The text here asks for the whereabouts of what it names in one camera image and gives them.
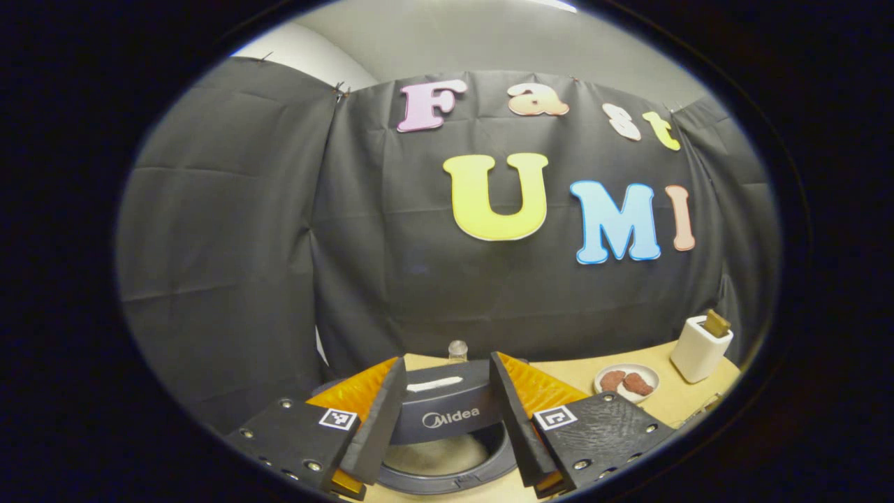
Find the red meat piece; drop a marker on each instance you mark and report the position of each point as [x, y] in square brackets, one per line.
[639, 384]
[612, 381]

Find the dark grey rice cooker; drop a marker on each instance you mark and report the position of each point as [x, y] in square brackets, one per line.
[447, 398]

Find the small white plate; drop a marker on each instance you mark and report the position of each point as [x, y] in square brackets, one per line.
[653, 381]

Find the small clear glass bottle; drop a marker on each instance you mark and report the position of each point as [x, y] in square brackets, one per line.
[457, 349]

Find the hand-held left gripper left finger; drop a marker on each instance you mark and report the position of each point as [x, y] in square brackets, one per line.
[380, 433]

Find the square clear glass container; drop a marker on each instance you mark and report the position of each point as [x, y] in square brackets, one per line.
[702, 411]

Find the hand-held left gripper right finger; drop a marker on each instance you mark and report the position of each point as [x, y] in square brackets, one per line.
[517, 429]

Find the large ceiling light panel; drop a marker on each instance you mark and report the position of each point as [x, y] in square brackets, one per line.
[557, 5]

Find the black backdrop cloth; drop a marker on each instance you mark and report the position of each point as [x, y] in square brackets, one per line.
[244, 244]

